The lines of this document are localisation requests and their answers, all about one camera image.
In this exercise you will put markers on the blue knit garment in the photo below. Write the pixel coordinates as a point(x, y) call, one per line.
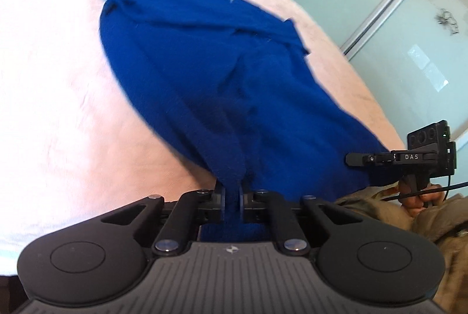
point(227, 85)

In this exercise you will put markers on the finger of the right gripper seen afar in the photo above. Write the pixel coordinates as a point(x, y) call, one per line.
point(367, 160)

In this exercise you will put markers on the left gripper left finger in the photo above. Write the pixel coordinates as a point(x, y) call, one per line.
point(212, 205)

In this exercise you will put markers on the person's right hand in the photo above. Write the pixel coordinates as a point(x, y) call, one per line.
point(415, 205)

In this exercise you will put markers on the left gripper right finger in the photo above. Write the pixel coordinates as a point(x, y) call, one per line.
point(254, 205)

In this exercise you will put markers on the right forearm tan sleeve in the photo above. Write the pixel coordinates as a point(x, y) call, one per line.
point(445, 225)

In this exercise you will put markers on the pink bed blanket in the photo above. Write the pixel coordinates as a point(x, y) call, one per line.
point(71, 145)

